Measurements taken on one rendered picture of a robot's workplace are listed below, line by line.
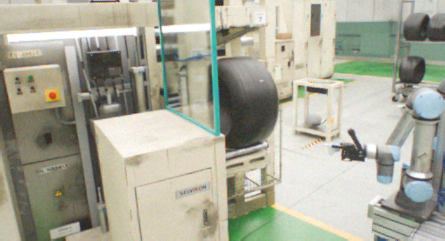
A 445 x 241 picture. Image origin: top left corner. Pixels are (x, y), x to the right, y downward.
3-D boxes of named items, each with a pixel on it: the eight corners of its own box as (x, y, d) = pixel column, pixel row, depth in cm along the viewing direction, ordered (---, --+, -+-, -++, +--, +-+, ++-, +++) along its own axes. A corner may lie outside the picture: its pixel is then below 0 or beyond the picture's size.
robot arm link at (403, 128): (415, 78, 177) (368, 159, 195) (419, 83, 167) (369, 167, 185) (438, 88, 174) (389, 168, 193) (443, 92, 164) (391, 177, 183)
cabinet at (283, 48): (268, 108, 683) (267, 42, 650) (245, 103, 724) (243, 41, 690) (295, 99, 744) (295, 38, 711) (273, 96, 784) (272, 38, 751)
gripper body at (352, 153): (339, 160, 177) (365, 163, 173) (341, 143, 176) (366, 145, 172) (340, 157, 185) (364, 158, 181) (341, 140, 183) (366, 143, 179)
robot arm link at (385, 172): (391, 177, 183) (393, 157, 180) (393, 186, 172) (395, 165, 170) (375, 175, 185) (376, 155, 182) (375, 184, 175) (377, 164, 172)
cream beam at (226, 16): (190, 31, 221) (189, 7, 217) (175, 30, 242) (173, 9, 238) (268, 27, 249) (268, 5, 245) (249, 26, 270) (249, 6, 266)
